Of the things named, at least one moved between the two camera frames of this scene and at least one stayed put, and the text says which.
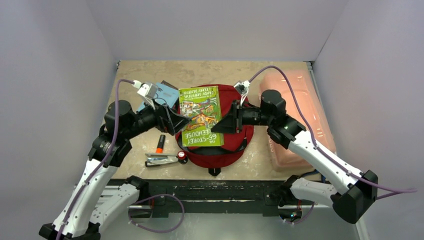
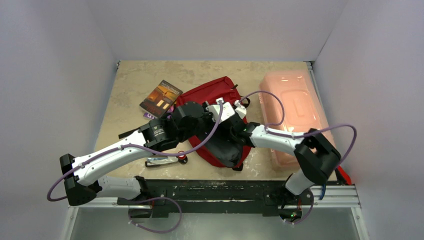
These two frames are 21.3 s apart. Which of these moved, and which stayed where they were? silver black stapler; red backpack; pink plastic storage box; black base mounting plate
Moved: red backpack
Stayed: silver black stapler; black base mounting plate; pink plastic storage box
